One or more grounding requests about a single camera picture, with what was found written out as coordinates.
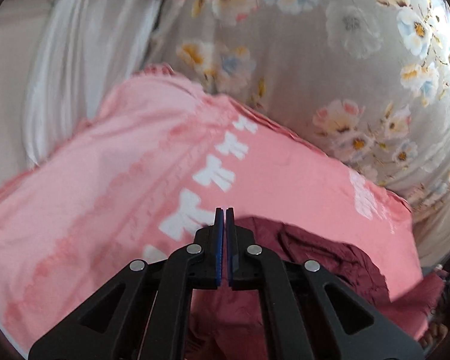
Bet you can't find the pink printed blanket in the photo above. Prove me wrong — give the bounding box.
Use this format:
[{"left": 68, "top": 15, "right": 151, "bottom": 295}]
[{"left": 0, "top": 68, "right": 431, "bottom": 354}]

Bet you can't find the person's right hand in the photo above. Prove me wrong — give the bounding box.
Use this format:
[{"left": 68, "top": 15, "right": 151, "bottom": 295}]
[{"left": 418, "top": 314, "right": 449, "bottom": 350}]

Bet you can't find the grey floral bedsheet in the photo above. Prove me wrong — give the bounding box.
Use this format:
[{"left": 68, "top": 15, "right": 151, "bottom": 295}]
[{"left": 145, "top": 0, "right": 450, "bottom": 266}]

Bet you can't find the white satin curtain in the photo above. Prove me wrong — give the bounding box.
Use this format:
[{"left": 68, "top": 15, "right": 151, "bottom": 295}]
[{"left": 22, "top": 0, "right": 162, "bottom": 168}]

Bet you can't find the maroon quilted puffer jacket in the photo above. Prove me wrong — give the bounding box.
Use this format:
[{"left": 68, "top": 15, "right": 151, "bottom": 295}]
[{"left": 185, "top": 217, "right": 389, "bottom": 359}]

